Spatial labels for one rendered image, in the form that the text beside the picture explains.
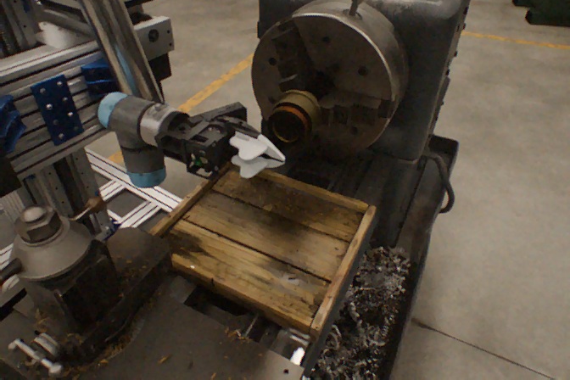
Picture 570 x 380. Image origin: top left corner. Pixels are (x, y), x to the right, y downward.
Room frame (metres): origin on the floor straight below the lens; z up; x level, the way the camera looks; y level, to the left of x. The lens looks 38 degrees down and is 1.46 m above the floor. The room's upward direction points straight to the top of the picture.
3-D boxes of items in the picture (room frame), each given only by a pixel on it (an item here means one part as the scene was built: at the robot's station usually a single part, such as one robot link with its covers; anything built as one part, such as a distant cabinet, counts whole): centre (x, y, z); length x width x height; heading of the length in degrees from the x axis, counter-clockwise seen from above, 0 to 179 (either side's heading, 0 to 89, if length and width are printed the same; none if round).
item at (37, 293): (0.28, 0.23, 1.07); 0.07 x 0.07 x 0.10; 62
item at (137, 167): (0.65, 0.26, 0.98); 0.11 x 0.08 x 0.11; 3
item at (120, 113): (0.63, 0.26, 1.08); 0.11 x 0.08 x 0.09; 62
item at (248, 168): (0.50, 0.03, 1.06); 0.09 x 0.06 x 0.03; 62
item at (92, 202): (0.33, 0.22, 1.14); 0.04 x 0.02 x 0.02; 152
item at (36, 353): (0.31, 0.23, 0.99); 0.20 x 0.10 x 0.05; 152
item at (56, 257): (0.28, 0.24, 1.13); 0.08 x 0.08 x 0.03
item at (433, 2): (1.13, -0.28, 1.06); 0.59 x 0.48 x 0.39; 152
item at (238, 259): (0.53, 0.02, 0.89); 0.36 x 0.30 x 0.04; 62
